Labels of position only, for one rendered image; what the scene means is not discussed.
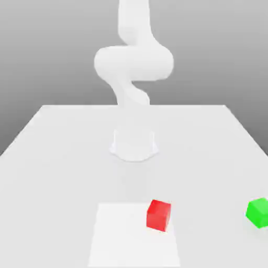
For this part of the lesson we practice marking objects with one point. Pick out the small green cube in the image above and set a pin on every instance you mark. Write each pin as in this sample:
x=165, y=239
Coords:
x=258, y=212

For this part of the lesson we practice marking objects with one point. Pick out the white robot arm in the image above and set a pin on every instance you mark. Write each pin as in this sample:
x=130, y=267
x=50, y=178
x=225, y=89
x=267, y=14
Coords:
x=134, y=62

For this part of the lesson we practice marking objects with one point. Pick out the small red cube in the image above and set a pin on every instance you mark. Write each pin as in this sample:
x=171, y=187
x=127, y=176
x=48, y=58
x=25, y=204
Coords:
x=158, y=215

